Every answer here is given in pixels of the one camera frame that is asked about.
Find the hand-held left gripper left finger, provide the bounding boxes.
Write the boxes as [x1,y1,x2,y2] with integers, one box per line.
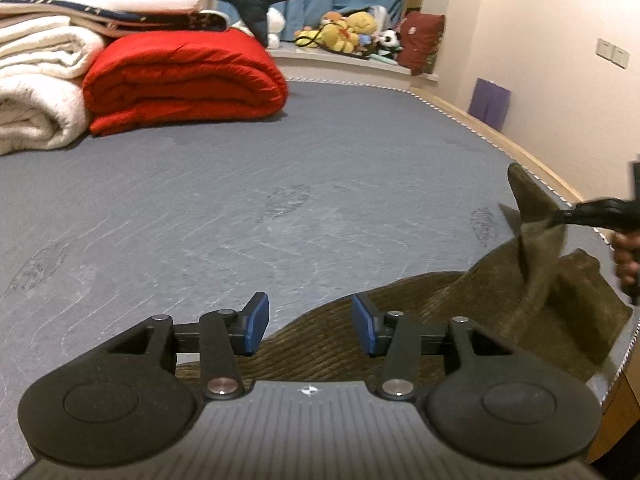
[102,291,271,401]

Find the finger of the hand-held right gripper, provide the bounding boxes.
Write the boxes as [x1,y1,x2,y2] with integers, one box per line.
[545,207,577,229]

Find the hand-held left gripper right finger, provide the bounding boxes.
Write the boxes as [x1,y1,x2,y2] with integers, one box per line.
[351,293,502,402]

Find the olive corduroy pants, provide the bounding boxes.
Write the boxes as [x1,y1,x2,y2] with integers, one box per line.
[175,162,633,387]

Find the person's right hand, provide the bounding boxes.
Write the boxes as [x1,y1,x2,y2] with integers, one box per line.
[612,232,640,297]

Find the purple folded mat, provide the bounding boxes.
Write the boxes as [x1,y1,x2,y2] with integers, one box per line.
[469,78,512,133]

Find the grey quilted mattress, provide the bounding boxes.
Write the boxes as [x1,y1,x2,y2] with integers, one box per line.
[0,77,640,480]

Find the red cushion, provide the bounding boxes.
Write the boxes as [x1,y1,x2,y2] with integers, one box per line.
[395,11,446,77]

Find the panda plush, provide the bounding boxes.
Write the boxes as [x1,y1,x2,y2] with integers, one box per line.
[375,30,403,58]

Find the red folded quilt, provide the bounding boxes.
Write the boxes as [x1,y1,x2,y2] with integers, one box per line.
[82,29,290,136]

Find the white window sill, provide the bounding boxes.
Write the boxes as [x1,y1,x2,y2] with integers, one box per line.
[270,42,441,93]

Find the yellow bear plush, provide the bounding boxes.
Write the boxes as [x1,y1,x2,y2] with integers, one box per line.
[295,10,378,53]

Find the white plush toy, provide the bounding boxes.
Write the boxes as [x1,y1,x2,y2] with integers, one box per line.
[265,7,286,50]

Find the dark patterned folded blanket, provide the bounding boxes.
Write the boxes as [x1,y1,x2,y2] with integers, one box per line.
[0,0,231,40]

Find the white fluffy folded blanket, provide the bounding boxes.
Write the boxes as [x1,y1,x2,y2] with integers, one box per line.
[0,15,108,157]

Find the black cable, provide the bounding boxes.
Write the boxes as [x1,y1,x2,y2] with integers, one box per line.
[294,30,326,50]

